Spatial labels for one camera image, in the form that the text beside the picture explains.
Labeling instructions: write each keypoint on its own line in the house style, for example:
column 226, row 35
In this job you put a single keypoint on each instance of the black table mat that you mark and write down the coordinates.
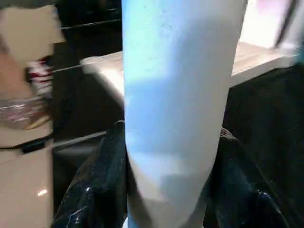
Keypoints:
column 266, row 123

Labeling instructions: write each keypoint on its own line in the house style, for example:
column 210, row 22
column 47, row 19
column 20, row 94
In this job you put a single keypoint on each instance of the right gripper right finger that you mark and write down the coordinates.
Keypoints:
column 251, row 194

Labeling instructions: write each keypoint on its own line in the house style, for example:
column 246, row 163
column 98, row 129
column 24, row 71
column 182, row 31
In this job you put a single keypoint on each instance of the white plastic table top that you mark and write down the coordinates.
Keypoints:
column 259, row 57

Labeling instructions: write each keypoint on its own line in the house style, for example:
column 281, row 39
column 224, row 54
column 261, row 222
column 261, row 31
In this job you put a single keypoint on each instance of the white plastic table leg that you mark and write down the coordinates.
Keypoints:
column 175, row 95

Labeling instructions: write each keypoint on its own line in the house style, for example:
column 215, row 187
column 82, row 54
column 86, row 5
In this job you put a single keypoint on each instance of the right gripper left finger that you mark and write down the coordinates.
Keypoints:
column 97, row 190

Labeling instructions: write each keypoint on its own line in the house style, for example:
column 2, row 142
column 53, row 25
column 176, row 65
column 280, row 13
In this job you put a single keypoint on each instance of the red white cloth pile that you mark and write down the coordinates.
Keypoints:
column 39, row 76

